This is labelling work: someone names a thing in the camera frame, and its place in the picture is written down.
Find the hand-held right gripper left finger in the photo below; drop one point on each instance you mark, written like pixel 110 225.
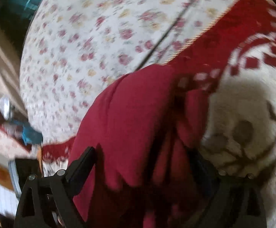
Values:
pixel 81 166

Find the crimson red small garment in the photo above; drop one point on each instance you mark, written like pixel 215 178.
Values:
pixel 133 123

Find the floral white bedsheet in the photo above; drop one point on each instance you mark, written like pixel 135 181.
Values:
pixel 92 40

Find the red white patterned blanket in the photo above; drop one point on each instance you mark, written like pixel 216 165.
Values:
pixel 242 95

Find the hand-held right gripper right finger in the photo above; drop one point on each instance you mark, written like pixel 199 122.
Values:
pixel 220 184

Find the blue cloth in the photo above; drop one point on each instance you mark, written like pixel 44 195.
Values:
pixel 31 133

